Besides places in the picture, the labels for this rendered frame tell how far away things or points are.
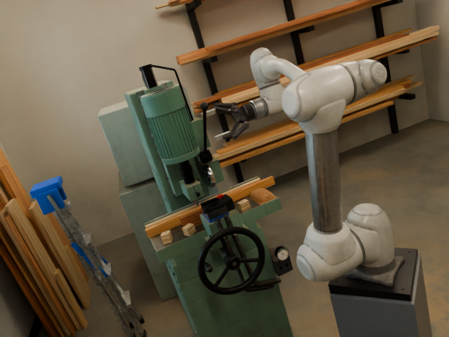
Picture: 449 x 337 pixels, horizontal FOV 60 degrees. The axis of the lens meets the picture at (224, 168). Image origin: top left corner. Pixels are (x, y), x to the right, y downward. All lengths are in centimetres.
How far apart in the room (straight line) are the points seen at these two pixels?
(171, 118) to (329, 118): 72
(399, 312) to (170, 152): 107
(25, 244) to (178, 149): 155
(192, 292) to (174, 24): 285
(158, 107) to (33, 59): 254
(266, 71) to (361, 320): 106
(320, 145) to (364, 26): 368
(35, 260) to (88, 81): 181
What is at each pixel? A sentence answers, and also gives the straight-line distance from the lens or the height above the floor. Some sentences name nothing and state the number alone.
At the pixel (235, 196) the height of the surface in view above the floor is 92.
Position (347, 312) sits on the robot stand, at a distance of 169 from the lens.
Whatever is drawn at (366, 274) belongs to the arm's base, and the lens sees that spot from 164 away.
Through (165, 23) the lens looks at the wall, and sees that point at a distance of 405.
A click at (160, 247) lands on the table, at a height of 90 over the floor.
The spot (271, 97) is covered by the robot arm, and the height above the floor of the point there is 134.
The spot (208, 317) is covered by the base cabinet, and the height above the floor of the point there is 49.
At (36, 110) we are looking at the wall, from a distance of 409.
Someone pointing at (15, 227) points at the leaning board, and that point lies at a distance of 288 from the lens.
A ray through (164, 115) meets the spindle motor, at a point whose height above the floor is 141.
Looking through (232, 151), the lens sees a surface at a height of 61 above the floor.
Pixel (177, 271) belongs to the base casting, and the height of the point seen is 77.
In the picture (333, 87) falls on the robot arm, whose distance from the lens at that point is 117.
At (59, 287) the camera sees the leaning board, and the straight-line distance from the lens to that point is 307.
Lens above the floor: 164
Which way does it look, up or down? 18 degrees down
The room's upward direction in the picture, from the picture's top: 17 degrees counter-clockwise
